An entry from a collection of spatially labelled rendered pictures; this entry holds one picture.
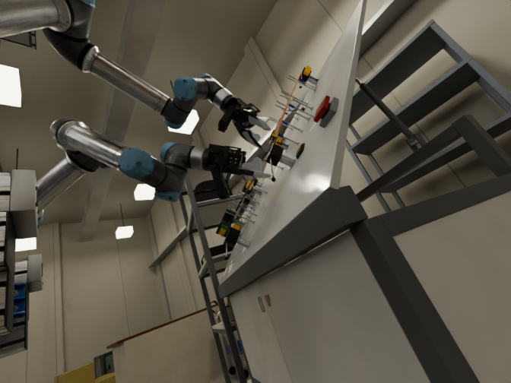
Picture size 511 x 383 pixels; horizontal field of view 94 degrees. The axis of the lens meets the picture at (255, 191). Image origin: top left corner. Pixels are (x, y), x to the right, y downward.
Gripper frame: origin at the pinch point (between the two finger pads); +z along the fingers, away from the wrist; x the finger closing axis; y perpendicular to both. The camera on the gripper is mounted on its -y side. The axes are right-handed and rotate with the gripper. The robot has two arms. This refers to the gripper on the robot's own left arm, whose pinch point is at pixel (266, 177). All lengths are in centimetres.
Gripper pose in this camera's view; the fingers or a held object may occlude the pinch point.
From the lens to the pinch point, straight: 73.5
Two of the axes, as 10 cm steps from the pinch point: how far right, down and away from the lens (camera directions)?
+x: 1.8, 0.0, 9.8
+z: 9.7, 1.9, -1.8
